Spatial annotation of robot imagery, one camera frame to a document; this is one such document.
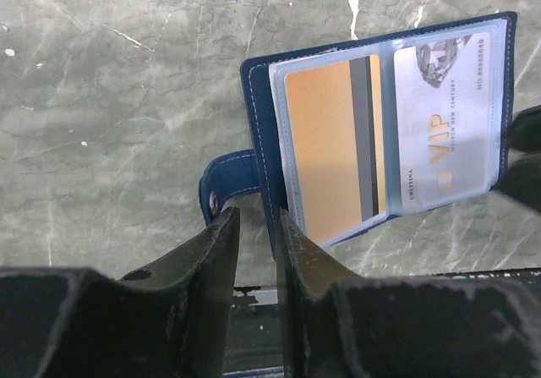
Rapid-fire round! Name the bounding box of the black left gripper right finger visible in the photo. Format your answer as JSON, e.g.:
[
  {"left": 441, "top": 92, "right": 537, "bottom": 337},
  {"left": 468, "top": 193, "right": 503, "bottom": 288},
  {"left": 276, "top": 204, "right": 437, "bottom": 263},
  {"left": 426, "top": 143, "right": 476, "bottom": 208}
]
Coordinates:
[{"left": 276, "top": 211, "right": 540, "bottom": 377}]

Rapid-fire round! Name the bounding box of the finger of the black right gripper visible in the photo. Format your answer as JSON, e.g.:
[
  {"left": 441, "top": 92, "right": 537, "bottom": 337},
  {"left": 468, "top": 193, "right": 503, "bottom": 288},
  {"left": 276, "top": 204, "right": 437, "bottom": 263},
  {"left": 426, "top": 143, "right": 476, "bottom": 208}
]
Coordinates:
[{"left": 495, "top": 106, "right": 540, "bottom": 213}]

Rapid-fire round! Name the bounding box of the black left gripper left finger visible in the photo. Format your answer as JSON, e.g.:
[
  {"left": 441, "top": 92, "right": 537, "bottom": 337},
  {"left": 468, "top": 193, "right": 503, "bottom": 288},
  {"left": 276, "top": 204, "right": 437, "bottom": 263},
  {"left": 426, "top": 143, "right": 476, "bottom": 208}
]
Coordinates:
[{"left": 1, "top": 207, "right": 240, "bottom": 377}]

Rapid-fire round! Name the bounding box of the blue leather card holder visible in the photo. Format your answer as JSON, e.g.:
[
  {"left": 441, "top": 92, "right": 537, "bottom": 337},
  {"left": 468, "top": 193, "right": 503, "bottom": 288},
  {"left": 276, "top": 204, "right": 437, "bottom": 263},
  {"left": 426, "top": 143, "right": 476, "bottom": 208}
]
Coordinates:
[{"left": 199, "top": 11, "right": 517, "bottom": 247}]

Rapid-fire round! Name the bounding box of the gold card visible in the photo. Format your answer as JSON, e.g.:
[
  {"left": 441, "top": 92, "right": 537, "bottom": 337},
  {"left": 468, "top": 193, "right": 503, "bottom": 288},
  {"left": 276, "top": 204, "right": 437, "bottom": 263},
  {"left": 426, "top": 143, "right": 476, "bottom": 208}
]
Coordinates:
[{"left": 283, "top": 54, "right": 387, "bottom": 244}]

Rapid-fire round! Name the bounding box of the silver VIP card in holder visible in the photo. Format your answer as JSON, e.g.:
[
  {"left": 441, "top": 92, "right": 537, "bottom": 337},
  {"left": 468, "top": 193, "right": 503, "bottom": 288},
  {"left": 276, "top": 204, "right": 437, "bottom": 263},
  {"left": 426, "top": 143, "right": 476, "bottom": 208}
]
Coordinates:
[{"left": 393, "top": 31, "right": 495, "bottom": 212}]

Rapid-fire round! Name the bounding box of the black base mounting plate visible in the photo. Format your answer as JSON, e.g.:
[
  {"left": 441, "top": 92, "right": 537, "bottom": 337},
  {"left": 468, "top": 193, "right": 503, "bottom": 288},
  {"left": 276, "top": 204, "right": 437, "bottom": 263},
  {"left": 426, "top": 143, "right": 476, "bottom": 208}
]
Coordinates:
[{"left": 225, "top": 268, "right": 540, "bottom": 377}]

